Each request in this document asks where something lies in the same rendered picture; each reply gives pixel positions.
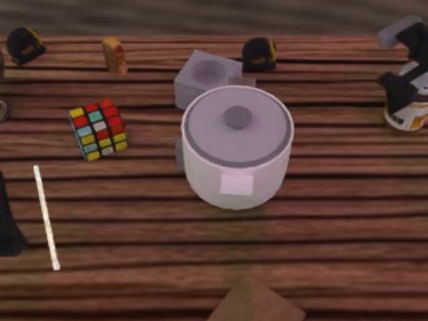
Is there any gray block with round hole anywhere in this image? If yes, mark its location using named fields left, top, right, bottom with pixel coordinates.
left=173, top=49, right=243, bottom=110

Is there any black cone-shaped object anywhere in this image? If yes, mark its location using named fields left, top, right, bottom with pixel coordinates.
left=0, top=171, right=28, bottom=257

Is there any brown wooden pyramid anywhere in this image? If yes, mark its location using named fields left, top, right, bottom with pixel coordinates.
left=206, top=274, right=307, bottom=321

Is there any brown bread slice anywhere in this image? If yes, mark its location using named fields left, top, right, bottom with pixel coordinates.
left=101, top=36, right=128, bottom=76

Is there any gray wrist camera box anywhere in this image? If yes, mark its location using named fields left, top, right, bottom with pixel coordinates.
left=377, top=15, right=423, bottom=48

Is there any colourful puzzle cube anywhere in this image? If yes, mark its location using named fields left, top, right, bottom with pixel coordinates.
left=68, top=97, right=129, bottom=162

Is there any gray kitchen pot with lid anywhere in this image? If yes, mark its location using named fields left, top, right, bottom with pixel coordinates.
left=175, top=77, right=296, bottom=211

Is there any white orange can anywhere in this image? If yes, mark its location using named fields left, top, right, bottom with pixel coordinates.
left=383, top=62, right=428, bottom=133

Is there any black yellow tape measure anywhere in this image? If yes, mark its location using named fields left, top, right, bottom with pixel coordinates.
left=241, top=37, right=278, bottom=72
left=5, top=26, right=47, bottom=66

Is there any thin white stick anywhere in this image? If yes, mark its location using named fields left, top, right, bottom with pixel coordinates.
left=32, top=165, right=62, bottom=272

